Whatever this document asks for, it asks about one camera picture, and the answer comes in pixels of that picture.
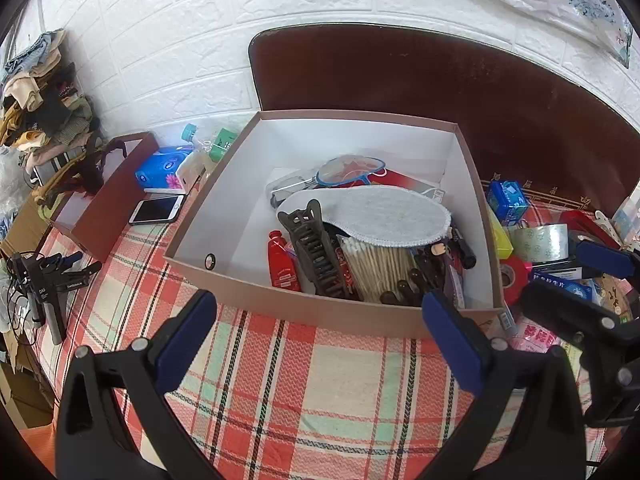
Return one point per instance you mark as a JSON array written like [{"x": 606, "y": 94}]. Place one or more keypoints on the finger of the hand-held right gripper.
[
  {"x": 607, "y": 260},
  {"x": 565, "y": 305}
]

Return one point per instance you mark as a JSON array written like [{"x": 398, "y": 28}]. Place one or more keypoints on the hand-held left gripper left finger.
[{"x": 186, "y": 342}]

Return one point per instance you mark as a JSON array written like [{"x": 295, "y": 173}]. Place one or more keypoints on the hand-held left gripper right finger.
[{"x": 451, "y": 342}]

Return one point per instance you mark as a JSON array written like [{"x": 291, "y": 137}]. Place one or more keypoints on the dark brown wooden pieces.
[{"x": 415, "y": 287}]

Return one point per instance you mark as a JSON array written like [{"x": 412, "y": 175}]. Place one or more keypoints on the black marker pen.
[{"x": 462, "y": 247}]

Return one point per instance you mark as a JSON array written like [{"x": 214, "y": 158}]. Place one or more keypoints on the cotton swab pack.
[{"x": 380, "y": 270}]

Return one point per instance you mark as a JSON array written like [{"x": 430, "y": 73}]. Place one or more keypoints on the small red tube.
[{"x": 282, "y": 265}]

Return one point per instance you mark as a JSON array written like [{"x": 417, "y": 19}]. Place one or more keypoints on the large brown cardboard box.
[{"x": 240, "y": 220}]

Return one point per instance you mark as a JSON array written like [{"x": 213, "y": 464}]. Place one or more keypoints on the grey felt insole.
[{"x": 380, "y": 215}]

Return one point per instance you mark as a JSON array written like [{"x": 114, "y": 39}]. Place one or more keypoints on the brown hair claw clip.
[{"x": 315, "y": 250}]

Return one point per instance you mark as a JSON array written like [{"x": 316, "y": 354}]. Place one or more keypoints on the red box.
[{"x": 410, "y": 180}]

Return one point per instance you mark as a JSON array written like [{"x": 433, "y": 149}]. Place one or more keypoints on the clear plastic case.
[{"x": 290, "y": 187}]

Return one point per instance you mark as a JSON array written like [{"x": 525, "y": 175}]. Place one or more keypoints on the white red tissue pack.
[{"x": 532, "y": 336}]

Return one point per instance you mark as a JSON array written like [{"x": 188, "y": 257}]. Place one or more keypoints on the red tape roll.
[{"x": 515, "y": 280}]

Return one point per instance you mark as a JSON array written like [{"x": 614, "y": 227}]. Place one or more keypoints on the clear patterned tape roll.
[{"x": 540, "y": 242}]

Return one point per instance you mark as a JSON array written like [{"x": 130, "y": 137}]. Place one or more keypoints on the yellow plastic item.
[{"x": 500, "y": 235}]

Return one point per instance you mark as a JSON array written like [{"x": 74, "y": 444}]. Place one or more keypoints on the light blue small carton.
[{"x": 507, "y": 202}]

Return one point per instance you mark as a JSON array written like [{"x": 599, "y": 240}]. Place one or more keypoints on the red green plaid blanket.
[{"x": 300, "y": 385}]

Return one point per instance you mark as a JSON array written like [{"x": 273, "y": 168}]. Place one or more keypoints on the white smartphone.
[{"x": 156, "y": 209}]

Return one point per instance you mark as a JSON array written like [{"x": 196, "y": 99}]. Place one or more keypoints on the spare black gripper tool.
[{"x": 47, "y": 290}]

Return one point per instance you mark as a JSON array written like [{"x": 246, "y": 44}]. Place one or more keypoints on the blue tissue pack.
[{"x": 162, "y": 167}]

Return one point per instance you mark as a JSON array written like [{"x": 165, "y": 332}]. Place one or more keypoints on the green labelled bottle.
[{"x": 222, "y": 142}]

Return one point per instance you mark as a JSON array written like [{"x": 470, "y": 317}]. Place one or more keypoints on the blue capped clear bottle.
[{"x": 189, "y": 132}]

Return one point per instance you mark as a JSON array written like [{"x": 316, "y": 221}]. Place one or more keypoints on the dark brown headboard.
[{"x": 450, "y": 85}]

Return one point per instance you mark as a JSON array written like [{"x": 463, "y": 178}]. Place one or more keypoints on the pile of clothes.
[{"x": 45, "y": 110}]

